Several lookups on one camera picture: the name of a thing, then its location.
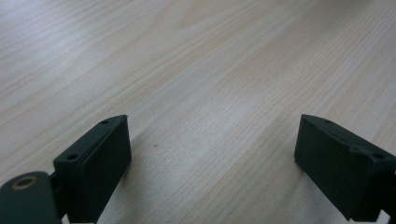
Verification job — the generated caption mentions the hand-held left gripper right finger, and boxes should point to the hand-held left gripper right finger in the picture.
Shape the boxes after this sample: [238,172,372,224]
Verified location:
[293,113,396,223]

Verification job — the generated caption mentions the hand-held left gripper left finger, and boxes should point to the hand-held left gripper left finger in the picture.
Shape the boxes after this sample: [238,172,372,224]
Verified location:
[52,114,133,224]

